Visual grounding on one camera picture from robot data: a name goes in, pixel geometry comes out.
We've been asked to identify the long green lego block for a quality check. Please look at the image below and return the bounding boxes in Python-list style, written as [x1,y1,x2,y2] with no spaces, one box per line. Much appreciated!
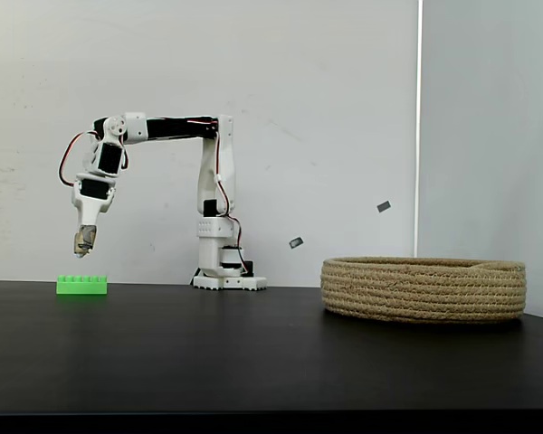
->
[56,274,109,296]

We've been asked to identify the red black wrist cable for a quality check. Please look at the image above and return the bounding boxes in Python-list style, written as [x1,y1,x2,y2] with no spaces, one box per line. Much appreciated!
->
[57,130,97,188]

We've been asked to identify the white vertical wall trim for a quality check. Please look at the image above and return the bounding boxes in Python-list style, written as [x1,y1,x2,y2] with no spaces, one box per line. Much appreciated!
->
[414,0,424,259]

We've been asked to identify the round woven rope tray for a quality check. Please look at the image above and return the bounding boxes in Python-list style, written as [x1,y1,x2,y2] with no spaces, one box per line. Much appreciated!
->
[320,256,528,324]

